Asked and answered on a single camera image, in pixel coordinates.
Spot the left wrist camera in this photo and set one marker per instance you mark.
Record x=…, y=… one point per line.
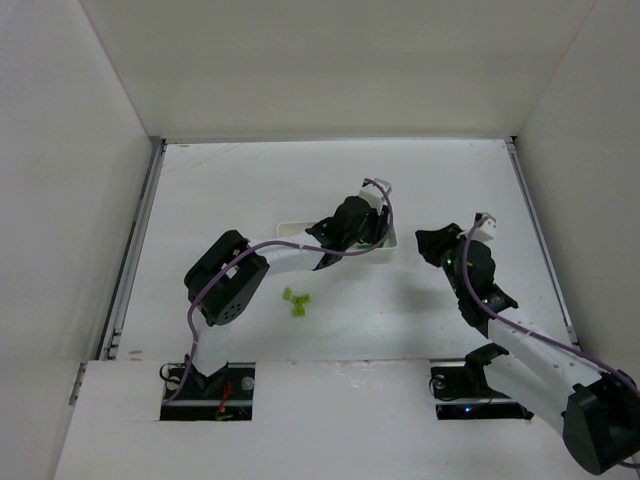
x=374, y=191

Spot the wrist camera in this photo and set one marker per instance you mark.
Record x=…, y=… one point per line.
x=374, y=191
x=486, y=229

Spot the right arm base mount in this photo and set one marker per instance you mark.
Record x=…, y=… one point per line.
x=461, y=391

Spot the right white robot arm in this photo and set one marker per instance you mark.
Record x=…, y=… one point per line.
x=591, y=405

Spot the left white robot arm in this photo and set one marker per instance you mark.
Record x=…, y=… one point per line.
x=223, y=281

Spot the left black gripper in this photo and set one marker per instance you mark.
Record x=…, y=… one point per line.
x=379, y=226

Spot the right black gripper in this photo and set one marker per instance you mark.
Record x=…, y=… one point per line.
x=451, y=245

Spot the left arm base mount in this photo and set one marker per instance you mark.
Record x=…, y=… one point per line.
x=225, y=396

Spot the lime lego cluster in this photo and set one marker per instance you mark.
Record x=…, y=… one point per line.
x=300, y=303

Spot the white compartment tray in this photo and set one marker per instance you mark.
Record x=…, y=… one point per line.
x=380, y=255

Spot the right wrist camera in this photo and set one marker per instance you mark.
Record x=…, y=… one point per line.
x=486, y=229

